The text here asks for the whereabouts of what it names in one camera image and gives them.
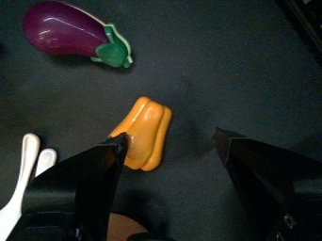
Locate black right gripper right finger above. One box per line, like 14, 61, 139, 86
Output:
211, 127, 322, 241

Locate purple toy eggplant half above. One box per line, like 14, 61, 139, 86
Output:
22, 0, 135, 69

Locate white plastic toy utensil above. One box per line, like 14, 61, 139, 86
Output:
0, 133, 59, 241

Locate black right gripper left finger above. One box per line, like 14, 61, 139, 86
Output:
6, 132, 130, 241

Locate black frame post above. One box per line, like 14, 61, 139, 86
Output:
274, 0, 322, 67

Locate orange-brown round toy piece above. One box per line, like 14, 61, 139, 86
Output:
106, 212, 150, 241

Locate orange toy pepper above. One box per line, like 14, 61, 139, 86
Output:
108, 96, 174, 172

